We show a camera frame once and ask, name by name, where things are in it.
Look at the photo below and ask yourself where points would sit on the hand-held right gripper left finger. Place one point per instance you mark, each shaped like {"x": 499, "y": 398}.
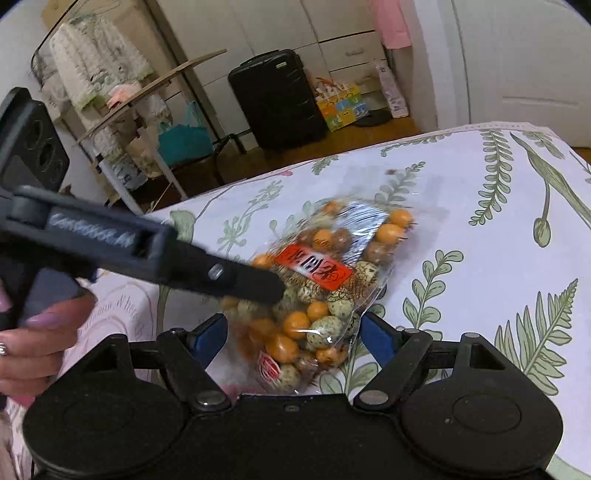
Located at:
{"x": 210, "y": 339}

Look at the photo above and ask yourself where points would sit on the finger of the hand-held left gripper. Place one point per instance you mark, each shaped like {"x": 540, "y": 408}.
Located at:
{"x": 231, "y": 281}

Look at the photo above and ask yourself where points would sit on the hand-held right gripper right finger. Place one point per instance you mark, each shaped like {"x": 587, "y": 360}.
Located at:
{"x": 376, "y": 337}

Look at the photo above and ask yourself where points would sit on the clear bag of orange candies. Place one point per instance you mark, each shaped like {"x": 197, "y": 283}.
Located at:
{"x": 318, "y": 295}

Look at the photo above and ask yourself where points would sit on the person's left hand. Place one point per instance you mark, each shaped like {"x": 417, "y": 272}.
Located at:
{"x": 37, "y": 355}

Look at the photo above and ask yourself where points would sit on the printed white plastic bag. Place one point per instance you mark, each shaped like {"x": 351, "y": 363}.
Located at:
{"x": 127, "y": 173}

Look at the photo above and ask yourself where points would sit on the brown paper bag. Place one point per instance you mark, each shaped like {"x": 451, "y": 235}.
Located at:
{"x": 143, "y": 152}

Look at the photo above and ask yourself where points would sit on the teal tote bag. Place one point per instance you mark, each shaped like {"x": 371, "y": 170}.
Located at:
{"x": 184, "y": 141}

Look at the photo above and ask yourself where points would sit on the black clothes rack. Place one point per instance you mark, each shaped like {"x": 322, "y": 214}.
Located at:
{"x": 240, "y": 144}

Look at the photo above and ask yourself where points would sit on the floral blanket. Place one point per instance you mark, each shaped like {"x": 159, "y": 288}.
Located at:
{"x": 461, "y": 194}

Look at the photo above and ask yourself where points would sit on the white knit garment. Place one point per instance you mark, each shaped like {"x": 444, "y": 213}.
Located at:
{"x": 87, "y": 60}

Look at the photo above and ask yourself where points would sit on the black suitcase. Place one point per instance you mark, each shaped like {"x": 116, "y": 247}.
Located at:
{"x": 277, "y": 97}

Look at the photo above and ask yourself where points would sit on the colourful gift bag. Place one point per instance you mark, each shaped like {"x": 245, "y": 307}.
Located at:
{"x": 344, "y": 110}

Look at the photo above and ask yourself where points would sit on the dark round floor item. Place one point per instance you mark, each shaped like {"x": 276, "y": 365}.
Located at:
{"x": 374, "y": 120}

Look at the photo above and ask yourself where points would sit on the white dresser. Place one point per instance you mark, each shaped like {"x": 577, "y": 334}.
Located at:
{"x": 346, "y": 50}

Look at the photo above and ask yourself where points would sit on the pink garment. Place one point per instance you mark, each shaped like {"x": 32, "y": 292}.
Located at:
{"x": 390, "y": 23}

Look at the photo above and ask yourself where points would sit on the white door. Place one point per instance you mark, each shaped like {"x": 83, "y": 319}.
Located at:
{"x": 531, "y": 55}

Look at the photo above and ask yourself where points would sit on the white frame rolling table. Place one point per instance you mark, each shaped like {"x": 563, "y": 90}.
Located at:
{"x": 152, "y": 87}

